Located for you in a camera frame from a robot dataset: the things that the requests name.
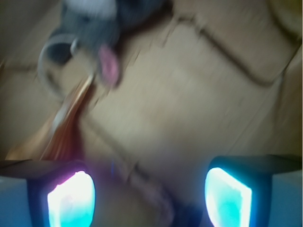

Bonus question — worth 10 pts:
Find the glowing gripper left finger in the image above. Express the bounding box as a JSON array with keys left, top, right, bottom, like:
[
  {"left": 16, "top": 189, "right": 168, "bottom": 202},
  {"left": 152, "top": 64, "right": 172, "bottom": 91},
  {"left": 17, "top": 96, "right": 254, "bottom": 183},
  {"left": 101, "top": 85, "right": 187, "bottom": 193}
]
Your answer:
[{"left": 0, "top": 160, "right": 96, "bottom": 227}]

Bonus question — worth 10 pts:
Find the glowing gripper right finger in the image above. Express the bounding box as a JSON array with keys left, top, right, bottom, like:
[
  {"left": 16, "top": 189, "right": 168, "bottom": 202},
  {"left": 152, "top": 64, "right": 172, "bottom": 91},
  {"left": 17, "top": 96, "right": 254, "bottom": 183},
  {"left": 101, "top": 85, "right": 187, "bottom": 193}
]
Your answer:
[{"left": 205, "top": 155, "right": 303, "bottom": 227}]

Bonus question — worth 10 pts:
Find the orange spiral sea shell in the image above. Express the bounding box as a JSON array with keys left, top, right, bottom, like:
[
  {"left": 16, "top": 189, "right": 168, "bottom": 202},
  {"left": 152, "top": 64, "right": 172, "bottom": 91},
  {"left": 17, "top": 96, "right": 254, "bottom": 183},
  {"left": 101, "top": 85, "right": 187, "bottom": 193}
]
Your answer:
[{"left": 5, "top": 77, "right": 93, "bottom": 161}]

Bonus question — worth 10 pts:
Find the brown paper bag tray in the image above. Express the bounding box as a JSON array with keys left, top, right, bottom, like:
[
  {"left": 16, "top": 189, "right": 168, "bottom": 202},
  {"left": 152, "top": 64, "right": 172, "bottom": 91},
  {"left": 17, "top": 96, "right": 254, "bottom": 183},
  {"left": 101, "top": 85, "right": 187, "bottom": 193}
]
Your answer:
[{"left": 0, "top": 0, "right": 303, "bottom": 227}]

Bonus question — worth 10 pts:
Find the grey plush toy animal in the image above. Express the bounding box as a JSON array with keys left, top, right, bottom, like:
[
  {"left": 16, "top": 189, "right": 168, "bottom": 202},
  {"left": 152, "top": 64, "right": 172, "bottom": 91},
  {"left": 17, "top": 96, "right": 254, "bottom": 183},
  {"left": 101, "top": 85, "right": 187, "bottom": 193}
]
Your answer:
[{"left": 50, "top": 0, "right": 172, "bottom": 87}]

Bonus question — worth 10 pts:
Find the white string loop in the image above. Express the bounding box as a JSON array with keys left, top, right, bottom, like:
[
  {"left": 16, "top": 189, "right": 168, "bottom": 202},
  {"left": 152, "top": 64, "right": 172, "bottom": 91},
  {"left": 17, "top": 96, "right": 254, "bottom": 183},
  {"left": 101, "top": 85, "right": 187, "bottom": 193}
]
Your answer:
[{"left": 37, "top": 37, "right": 98, "bottom": 100}]

